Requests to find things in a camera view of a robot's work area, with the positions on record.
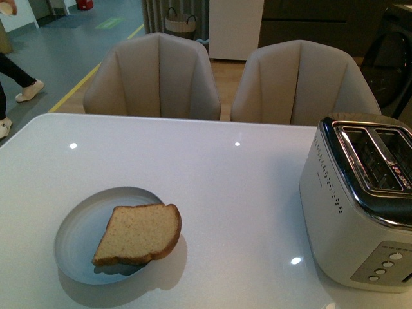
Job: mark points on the left beige upholstered chair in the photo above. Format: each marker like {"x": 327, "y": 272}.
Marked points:
{"x": 156, "y": 75}

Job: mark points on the woven basket with handles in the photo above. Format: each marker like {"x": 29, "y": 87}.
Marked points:
{"x": 180, "y": 25}

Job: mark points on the white cabinet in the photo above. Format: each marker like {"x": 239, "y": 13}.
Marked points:
{"x": 234, "y": 28}

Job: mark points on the black round-door appliance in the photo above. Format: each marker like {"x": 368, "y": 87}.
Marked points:
{"x": 387, "y": 64}

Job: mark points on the walking person in background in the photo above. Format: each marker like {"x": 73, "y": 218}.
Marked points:
{"x": 30, "y": 87}

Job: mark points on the right beige upholstered chair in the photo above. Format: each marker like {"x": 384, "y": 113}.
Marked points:
{"x": 300, "y": 82}

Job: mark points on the white two-slot toaster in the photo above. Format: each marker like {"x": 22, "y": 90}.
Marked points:
{"x": 355, "y": 191}

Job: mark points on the brown bread slice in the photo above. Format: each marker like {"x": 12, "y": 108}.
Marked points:
{"x": 139, "y": 234}

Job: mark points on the beige upholstered chair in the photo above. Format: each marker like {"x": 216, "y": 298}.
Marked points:
{"x": 300, "y": 82}
{"x": 156, "y": 75}

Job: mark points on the light blue round plate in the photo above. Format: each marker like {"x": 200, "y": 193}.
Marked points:
{"x": 82, "y": 229}

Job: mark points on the dark wooden cabinet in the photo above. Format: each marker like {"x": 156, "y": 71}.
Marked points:
{"x": 347, "y": 25}

